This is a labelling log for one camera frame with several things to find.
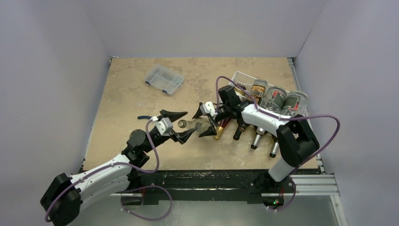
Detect tall clear glass bottle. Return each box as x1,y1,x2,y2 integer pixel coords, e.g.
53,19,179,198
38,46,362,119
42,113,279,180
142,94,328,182
177,118,210,135

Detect square bottle gold black cap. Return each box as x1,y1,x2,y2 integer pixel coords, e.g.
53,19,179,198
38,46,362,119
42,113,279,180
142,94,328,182
247,80,268,105

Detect round clear bottle silver cap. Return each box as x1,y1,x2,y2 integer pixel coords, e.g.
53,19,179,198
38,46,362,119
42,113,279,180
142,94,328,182
251,86,287,150

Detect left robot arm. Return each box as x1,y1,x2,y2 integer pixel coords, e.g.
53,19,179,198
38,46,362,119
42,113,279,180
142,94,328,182
40,110,195,226

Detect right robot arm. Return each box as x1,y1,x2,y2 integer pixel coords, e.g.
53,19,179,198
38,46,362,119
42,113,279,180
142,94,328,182
193,85,320,192

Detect amber bottle gold foil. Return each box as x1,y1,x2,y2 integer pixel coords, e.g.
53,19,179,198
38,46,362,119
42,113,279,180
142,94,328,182
213,84,247,140

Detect dark bottle black cap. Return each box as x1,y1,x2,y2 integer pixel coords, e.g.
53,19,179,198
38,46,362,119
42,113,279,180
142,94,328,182
233,122,249,141

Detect clear plastic compartment box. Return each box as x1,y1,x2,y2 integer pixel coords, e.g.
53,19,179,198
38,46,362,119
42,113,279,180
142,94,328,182
144,65,184,95

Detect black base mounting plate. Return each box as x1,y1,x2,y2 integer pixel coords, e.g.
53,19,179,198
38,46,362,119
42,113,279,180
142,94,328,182
78,168,319,207

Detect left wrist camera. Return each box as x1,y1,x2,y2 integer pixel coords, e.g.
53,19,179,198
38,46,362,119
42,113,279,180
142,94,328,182
155,117,173,136

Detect white wire wine rack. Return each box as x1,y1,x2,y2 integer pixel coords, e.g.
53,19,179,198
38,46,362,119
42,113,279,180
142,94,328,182
218,72,302,137

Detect aluminium frame rail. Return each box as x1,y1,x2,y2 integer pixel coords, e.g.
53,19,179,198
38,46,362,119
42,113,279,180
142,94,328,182
262,57,348,226

